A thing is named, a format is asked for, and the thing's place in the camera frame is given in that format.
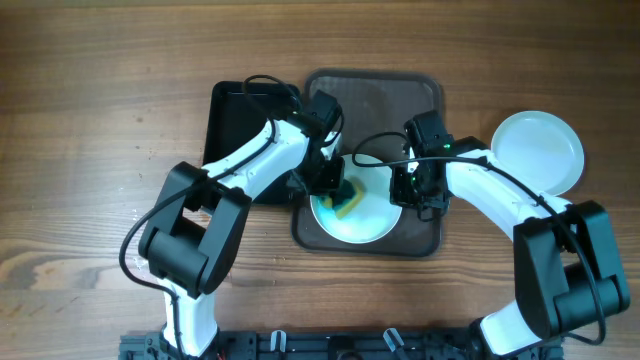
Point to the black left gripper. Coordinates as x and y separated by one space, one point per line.
330 182

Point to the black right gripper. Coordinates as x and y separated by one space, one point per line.
400 194

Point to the yellow green sponge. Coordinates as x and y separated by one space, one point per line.
345 198

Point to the white plate back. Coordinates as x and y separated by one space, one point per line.
373 217

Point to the white plate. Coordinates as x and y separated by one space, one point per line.
373 217
540 149

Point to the white plate front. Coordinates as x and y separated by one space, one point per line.
540 149

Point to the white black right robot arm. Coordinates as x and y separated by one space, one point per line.
567 267

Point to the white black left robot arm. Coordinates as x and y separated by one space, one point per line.
190 238

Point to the brown serving tray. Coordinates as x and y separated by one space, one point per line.
376 105

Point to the black water tray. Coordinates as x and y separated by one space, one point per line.
233 121

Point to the black mounting rail base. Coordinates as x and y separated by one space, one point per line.
444 343

